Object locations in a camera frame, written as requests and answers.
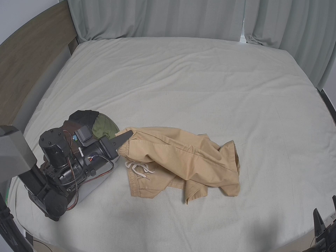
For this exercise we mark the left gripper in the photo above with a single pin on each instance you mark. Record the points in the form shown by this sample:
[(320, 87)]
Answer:
[(101, 153)]

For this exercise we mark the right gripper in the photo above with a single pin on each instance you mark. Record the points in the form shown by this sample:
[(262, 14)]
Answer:
[(329, 241)]

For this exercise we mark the tan shorts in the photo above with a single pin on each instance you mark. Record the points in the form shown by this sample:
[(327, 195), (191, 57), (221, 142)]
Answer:
[(189, 156)]

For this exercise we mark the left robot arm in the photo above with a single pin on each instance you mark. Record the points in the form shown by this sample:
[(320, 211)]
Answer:
[(52, 151)]

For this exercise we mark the bed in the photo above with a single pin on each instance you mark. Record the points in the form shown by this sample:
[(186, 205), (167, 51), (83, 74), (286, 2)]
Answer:
[(183, 83)]

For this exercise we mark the green garment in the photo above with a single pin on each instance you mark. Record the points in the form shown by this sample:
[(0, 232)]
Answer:
[(105, 126)]

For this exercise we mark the black garment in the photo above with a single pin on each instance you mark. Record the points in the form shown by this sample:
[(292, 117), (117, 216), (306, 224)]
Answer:
[(82, 118)]

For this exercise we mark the white garment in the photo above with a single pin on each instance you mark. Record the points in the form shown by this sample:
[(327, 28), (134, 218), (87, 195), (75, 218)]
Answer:
[(99, 182)]

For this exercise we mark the brown garment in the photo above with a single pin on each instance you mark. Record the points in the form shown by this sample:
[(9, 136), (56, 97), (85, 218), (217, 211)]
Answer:
[(71, 127)]

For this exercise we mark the grey-green curtain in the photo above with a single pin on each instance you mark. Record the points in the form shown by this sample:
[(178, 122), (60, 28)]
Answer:
[(157, 9), (294, 14)]

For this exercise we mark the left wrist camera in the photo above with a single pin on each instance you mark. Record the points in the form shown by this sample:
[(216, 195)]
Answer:
[(85, 135)]

